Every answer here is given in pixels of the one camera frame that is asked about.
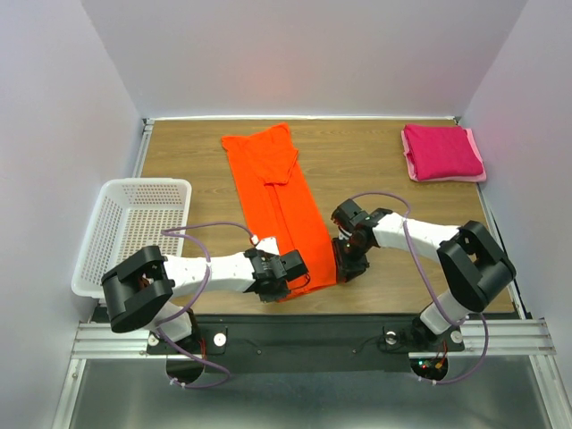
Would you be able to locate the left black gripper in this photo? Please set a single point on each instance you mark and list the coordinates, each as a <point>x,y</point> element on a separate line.
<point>280,293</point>

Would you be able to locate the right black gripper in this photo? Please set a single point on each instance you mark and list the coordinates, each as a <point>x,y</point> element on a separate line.
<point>345,266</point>

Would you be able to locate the orange t shirt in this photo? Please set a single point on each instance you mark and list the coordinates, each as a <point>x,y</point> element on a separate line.
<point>277,202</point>

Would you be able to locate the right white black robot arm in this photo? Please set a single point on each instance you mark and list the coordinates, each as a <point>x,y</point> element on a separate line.
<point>475,267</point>

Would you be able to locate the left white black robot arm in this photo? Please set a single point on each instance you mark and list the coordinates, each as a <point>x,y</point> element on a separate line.
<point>138,292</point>

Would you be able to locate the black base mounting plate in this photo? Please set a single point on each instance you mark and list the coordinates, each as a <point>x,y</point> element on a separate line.
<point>258,344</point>

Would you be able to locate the small electronics board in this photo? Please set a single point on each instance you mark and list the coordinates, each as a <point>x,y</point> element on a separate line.
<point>430,368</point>

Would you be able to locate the white plastic laundry basket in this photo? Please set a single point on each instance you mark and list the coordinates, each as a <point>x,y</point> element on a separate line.
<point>129,214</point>

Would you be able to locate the folded light pink t shirt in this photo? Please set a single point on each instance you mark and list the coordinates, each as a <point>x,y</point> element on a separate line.
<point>474,145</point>

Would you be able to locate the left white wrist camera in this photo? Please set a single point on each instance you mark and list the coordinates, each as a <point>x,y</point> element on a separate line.
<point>268,245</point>

